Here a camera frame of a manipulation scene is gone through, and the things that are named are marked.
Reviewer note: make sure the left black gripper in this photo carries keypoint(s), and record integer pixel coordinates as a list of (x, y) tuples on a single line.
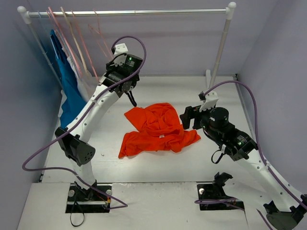
[(128, 88)]

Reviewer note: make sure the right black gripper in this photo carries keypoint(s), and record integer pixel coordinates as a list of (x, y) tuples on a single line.
[(190, 116)]

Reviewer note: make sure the orange t shirt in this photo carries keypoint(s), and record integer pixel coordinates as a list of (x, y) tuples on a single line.
[(157, 129)]

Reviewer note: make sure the pink wire hanger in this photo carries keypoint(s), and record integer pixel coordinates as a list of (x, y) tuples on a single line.
[(99, 37)]

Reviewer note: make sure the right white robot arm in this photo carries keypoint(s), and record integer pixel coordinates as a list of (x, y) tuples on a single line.
[(278, 203)]

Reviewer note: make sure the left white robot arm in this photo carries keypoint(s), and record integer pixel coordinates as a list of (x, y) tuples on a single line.
[(73, 139)]

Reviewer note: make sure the white t shirt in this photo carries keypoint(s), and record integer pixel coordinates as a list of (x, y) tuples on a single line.
[(85, 86)]

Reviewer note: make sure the beige wooden hanger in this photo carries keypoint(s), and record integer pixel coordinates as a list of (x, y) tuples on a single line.
[(77, 42)]

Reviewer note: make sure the blue t shirt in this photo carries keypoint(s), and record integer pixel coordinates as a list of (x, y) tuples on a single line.
[(74, 102)]

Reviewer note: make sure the pink plastic hanger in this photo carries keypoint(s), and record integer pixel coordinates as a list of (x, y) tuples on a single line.
[(84, 45)]

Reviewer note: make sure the light pink hanger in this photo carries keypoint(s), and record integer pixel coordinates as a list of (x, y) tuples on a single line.
[(65, 44)]

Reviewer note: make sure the blue hanger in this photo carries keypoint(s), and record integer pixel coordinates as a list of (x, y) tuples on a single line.
[(42, 24)]

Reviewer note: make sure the white metal clothes rack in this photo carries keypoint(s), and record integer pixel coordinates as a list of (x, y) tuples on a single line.
[(228, 11)]

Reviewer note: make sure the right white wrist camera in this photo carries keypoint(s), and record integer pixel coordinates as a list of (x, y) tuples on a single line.
[(209, 100)]

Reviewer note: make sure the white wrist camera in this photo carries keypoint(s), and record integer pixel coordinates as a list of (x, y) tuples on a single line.
[(209, 100), (119, 49)]

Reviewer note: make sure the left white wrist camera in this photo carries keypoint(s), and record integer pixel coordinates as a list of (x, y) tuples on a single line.
[(119, 49)]

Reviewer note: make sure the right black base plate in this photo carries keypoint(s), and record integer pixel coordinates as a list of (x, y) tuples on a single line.
[(211, 196)]

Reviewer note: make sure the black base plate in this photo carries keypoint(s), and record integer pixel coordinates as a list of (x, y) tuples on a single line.
[(211, 196), (79, 202)]

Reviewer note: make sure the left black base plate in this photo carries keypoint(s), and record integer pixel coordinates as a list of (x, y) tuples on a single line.
[(79, 202)]

